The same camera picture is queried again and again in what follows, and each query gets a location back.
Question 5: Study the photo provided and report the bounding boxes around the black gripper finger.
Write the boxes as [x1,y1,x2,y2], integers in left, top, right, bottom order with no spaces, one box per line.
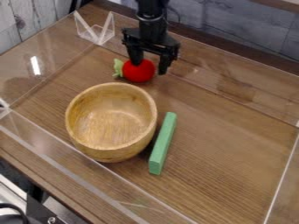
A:
[157,54,174,75]
[127,45,144,66]

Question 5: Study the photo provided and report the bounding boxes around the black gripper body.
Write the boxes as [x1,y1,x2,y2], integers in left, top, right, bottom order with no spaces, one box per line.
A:
[121,28,180,60]

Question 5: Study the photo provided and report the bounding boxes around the red plush fruit green leaf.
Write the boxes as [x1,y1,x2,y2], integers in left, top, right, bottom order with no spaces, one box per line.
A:
[113,59,155,83]

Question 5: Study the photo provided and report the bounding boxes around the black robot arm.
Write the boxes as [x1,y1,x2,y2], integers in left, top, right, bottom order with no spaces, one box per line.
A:
[121,0,182,75]

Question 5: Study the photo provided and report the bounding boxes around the wooden bowl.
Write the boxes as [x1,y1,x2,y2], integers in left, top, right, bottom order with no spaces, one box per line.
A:
[65,82,157,163]

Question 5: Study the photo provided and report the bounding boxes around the green rectangular block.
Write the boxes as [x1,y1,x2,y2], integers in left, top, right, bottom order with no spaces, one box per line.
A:
[148,112,178,175]

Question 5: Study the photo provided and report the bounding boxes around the clear acrylic triangle bracket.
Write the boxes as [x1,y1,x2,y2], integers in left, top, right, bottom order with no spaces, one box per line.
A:
[73,11,116,46]

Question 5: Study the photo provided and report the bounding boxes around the clear acrylic tray wall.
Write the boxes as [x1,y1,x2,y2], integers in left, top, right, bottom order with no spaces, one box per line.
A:
[0,17,299,224]

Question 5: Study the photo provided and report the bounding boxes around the black metal stand bracket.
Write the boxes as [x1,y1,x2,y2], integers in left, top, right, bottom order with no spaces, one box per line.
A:
[25,195,67,224]

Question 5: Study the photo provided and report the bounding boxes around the black cable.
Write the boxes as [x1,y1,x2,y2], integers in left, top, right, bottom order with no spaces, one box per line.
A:
[0,203,31,224]

